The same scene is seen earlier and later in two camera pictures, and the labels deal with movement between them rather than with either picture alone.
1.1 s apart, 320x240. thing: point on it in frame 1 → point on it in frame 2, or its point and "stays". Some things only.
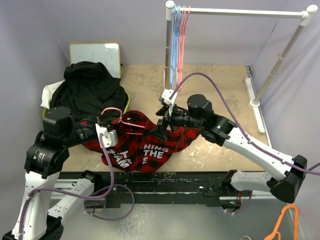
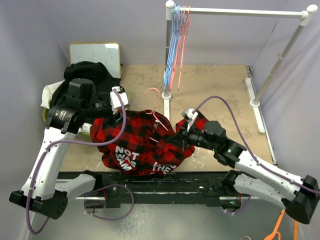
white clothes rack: x=278 y=66 stays
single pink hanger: x=121 y=121 → x=153 y=112
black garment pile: x=89 y=90 stays
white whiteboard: x=108 y=54 stays
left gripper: x=107 y=121 → x=108 y=96
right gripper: x=160 y=131 → x=178 y=140
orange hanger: x=296 y=223 stays
